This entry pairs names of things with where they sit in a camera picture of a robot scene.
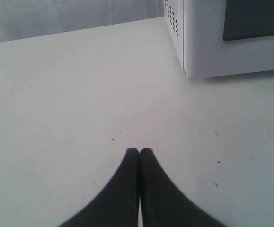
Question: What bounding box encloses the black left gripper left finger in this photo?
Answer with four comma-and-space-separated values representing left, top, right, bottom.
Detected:
61, 148, 140, 227

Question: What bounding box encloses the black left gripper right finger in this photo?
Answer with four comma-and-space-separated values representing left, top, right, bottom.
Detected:
140, 148, 225, 227

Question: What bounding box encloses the white microwave door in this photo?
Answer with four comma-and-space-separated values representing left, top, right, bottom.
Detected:
184, 0, 274, 78

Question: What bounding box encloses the white microwave oven body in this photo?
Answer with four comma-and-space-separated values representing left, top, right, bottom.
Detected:
163, 0, 186, 76

